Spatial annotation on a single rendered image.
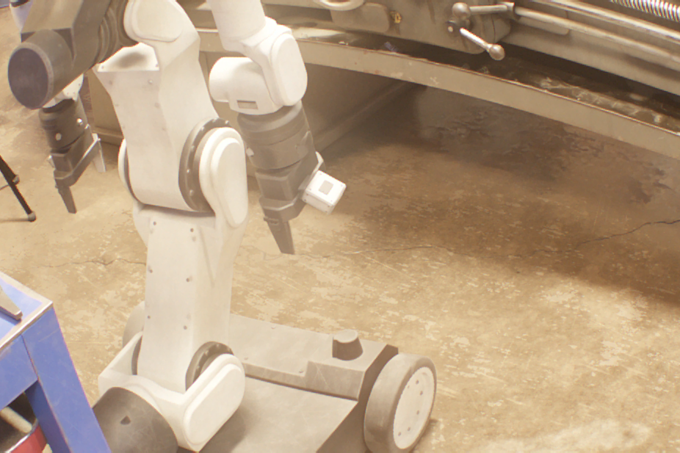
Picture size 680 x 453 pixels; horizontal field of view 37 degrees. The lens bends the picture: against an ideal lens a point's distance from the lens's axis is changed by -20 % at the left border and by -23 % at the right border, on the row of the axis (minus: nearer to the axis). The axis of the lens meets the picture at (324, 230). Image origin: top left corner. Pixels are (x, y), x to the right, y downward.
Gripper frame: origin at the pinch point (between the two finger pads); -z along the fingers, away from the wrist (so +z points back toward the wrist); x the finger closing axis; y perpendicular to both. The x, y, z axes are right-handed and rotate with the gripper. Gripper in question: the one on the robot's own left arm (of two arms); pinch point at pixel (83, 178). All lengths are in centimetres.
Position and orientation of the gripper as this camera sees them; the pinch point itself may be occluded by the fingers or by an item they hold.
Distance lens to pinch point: 198.5
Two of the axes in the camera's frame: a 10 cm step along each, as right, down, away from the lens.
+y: -8.7, -1.4, 4.7
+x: 4.3, -6.7, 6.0
